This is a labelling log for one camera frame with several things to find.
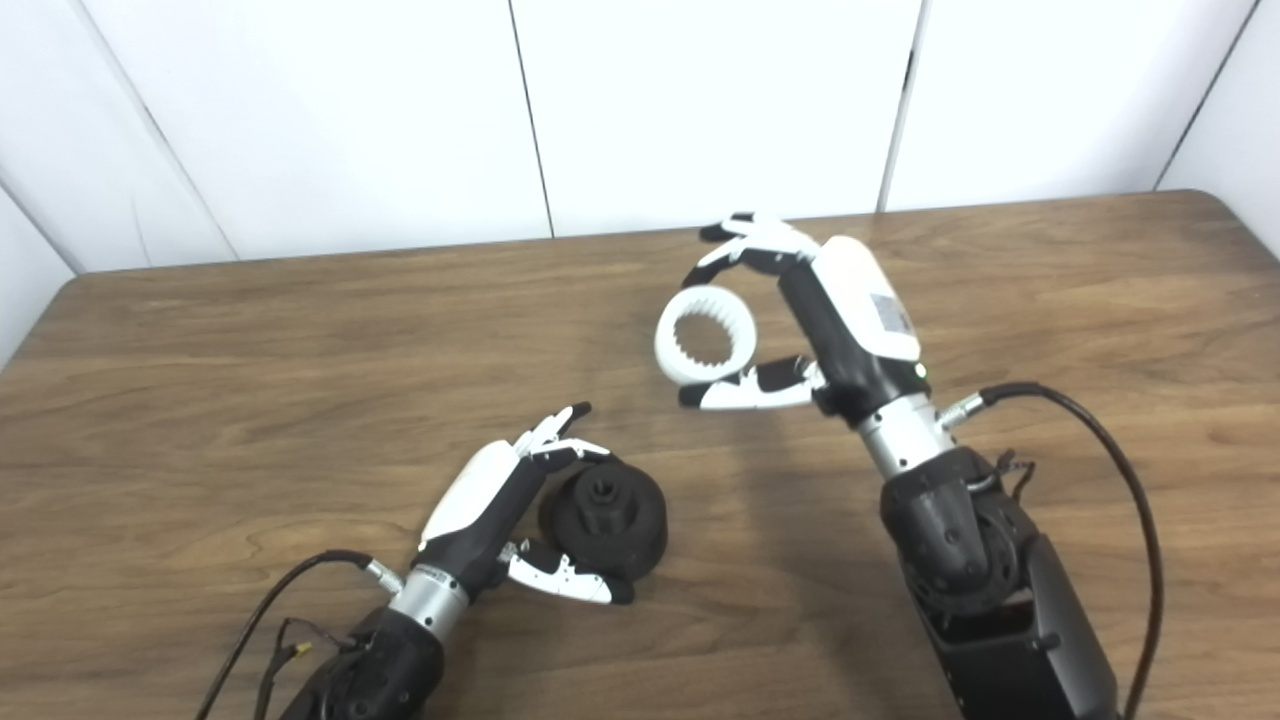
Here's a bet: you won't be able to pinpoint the round black part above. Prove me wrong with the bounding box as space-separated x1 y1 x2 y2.
538 455 669 583

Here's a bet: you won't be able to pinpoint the white toothed ring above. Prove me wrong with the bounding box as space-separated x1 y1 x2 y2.
654 285 758 387

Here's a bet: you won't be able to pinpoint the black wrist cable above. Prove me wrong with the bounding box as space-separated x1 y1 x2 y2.
937 382 1164 720
195 550 406 720

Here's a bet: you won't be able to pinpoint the thin left arm wires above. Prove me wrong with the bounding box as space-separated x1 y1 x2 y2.
255 618 361 720

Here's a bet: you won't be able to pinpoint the thin arm wires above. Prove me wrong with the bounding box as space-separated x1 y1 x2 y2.
985 450 1041 506
255 618 361 720

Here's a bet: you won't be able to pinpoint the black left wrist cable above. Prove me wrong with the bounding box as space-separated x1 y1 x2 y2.
195 550 406 720

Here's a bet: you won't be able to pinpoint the thin right arm wires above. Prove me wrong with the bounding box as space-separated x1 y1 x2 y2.
985 450 1041 506

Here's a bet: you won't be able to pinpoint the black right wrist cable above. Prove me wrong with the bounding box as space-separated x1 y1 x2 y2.
937 382 1164 720

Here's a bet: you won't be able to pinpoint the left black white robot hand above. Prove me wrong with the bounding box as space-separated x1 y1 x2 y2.
415 402 636 606

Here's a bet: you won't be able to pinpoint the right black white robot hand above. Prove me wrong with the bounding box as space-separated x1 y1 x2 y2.
678 212 931 426

